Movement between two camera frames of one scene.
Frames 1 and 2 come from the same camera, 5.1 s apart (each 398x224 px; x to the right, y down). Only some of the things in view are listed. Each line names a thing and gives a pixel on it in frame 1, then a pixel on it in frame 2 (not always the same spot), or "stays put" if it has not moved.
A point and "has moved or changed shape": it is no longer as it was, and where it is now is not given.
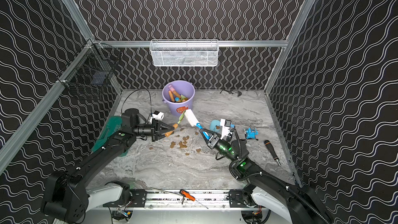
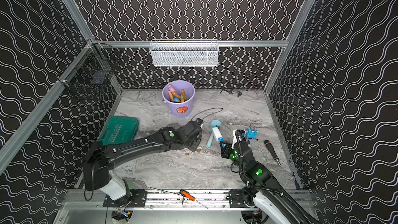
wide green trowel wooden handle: (176, 94) stays put
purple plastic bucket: (179, 95) stays put
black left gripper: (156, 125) to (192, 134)
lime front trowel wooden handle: (171, 96) stays put
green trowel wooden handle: (168, 134) has moved or changed shape
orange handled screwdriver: (187, 195) stays put
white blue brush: (193, 120) has moved or changed shape
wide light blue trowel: (213, 123) stays put
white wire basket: (184, 53) stays put
